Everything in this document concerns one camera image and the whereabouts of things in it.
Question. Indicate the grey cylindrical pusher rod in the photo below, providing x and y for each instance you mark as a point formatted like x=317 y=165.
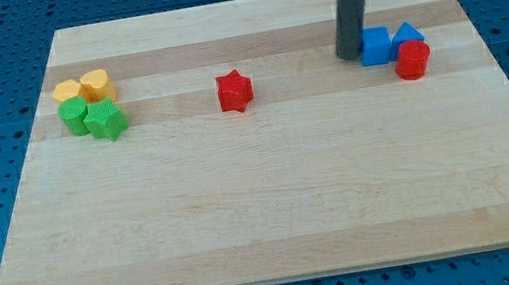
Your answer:
x=349 y=26

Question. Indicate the red star block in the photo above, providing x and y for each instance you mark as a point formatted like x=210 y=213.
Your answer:
x=234 y=91

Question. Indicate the blue cube block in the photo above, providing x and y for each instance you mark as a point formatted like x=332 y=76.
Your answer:
x=376 y=46

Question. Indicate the green star block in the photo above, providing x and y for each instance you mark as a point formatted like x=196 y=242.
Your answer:
x=104 y=119

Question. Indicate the blue triangle block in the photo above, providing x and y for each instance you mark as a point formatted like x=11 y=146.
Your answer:
x=405 y=33

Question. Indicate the red cylinder block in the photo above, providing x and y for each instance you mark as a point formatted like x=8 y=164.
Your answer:
x=412 y=59

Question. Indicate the wooden board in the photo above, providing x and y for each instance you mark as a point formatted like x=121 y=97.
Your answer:
x=333 y=167

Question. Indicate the yellow heart block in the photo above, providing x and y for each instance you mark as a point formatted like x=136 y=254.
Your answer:
x=99 y=85

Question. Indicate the yellow hexagon block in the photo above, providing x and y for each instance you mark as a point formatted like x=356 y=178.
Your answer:
x=69 y=89

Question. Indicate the green cylinder block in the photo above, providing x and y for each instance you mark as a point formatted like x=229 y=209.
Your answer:
x=72 y=113

